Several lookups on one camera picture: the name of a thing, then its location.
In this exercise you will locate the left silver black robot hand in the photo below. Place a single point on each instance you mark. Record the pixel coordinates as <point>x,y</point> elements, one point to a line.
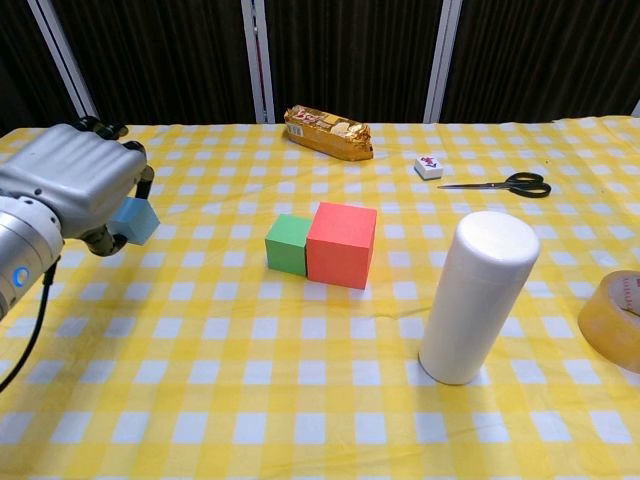
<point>75,170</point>

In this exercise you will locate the small blue cube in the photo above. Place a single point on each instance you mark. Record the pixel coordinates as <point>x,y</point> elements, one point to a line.
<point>140,222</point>

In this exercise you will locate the green cube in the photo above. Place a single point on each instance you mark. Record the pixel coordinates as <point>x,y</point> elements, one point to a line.
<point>285,247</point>

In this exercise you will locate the large red cube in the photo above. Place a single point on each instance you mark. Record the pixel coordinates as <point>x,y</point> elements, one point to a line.
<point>340,250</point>

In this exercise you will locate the gold biscuit packet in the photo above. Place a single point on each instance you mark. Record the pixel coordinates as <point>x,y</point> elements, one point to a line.
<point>330,140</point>

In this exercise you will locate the black pleated curtain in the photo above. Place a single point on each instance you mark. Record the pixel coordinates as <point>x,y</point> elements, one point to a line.
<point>350,50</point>

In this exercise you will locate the yellow checkered tablecloth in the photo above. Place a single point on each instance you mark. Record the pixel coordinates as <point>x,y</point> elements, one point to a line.
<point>320,400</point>

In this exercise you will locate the white mahjong tile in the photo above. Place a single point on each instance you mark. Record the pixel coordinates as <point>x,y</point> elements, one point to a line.
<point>429,170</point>

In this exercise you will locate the white cylindrical bottle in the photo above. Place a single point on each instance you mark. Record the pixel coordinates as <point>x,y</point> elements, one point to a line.
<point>475,300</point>

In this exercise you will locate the clear tape roll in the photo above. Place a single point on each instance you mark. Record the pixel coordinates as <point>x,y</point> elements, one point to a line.
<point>600,325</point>

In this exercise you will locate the aluminium frame post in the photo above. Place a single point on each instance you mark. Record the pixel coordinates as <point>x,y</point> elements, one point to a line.
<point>636,109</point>
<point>64,60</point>
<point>442,60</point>
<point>260,60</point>

